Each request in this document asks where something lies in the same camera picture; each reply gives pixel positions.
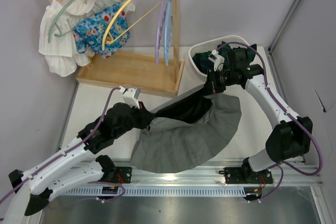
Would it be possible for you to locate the wooden clothes rack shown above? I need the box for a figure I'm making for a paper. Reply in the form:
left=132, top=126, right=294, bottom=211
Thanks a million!
left=33, top=0, right=185, bottom=99

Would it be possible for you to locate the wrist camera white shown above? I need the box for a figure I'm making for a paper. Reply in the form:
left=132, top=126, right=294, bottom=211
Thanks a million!
left=208, top=49, right=225, bottom=71
left=119, top=86, right=141, bottom=109

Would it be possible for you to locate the white slotted cable duct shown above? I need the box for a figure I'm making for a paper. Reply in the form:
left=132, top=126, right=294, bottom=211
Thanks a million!
left=47, top=186, right=249, bottom=197

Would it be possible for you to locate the white perforated plastic basket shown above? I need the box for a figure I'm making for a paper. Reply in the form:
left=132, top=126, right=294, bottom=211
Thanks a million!
left=188, top=35, right=249, bottom=81

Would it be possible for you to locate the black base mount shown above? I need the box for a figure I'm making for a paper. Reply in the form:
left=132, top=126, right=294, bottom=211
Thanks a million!
left=98, top=166, right=132, bottom=184
left=218, top=167, right=273, bottom=185

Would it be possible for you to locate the light blue hanger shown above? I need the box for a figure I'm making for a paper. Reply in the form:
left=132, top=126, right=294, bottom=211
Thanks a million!
left=163, top=0, right=173, bottom=66

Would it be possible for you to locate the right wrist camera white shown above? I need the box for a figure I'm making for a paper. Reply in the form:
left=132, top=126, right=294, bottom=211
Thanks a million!
left=208, top=49, right=225, bottom=71

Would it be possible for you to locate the yellow hanger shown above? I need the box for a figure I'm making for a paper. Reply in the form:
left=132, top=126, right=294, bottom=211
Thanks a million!
left=101, top=0, right=163, bottom=51

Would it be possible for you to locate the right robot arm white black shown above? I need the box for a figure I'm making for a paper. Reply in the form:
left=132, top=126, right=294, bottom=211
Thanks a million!
left=205, top=48, right=313, bottom=184

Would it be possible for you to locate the blue floral garment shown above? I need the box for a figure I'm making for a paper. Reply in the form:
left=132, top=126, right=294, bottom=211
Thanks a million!
left=72, top=1, right=131, bottom=59

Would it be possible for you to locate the purple hanger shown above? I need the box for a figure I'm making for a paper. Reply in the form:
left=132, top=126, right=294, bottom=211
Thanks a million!
left=154, top=0, right=165, bottom=65

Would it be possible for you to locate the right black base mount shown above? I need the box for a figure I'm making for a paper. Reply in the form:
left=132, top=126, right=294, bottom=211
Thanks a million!
left=218, top=167, right=273, bottom=185

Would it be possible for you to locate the green hanger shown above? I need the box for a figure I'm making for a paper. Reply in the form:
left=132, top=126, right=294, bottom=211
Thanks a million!
left=40, top=0, right=127, bottom=45

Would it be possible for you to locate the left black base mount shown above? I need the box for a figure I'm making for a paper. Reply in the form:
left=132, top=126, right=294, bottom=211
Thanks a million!
left=98, top=166, right=132, bottom=184

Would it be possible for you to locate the white pleated garment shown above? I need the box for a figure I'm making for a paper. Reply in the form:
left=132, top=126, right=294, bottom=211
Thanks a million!
left=39, top=0, right=135, bottom=77

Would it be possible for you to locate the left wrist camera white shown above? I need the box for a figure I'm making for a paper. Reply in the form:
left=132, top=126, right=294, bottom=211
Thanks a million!
left=119, top=86, right=141, bottom=109

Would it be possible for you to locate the dark green plaid garment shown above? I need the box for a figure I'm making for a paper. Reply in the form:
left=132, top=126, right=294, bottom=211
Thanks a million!
left=192, top=45, right=256, bottom=74

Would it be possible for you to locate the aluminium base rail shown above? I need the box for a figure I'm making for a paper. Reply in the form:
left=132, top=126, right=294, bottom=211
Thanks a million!
left=36, top=158, right=323, bottom=187

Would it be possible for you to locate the grey pleated skirt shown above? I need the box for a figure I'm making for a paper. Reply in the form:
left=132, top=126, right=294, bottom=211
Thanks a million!
left=130, top=86, right=241, bottom=174

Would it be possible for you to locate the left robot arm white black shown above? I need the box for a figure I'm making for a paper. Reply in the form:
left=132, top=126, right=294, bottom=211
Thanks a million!
left=9, top=102, right=155, bottom=217

